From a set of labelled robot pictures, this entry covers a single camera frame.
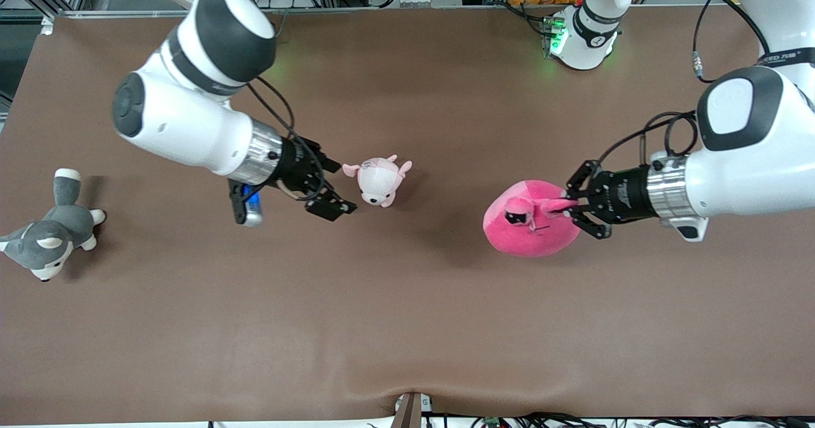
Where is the round pink plush toy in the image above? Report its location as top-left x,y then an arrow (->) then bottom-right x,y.
482,180 -> 584,259

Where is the small white pink plush dog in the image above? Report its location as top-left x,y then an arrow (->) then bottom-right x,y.
342,155 -> 413,208

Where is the brown table cover mat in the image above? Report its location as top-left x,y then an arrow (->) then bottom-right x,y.
0,4 -> 815,425

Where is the grey white husky plush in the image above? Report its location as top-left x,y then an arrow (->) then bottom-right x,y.
0,168 -> 106,282

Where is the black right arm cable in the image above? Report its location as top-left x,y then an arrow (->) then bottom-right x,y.
245,76 -> 333,203

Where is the aluminium frame rail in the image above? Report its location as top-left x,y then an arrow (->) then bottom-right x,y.
56,4 -> 714,18

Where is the metal camera mount clamp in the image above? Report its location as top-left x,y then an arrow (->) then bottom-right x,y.
391,392 -> 434,428

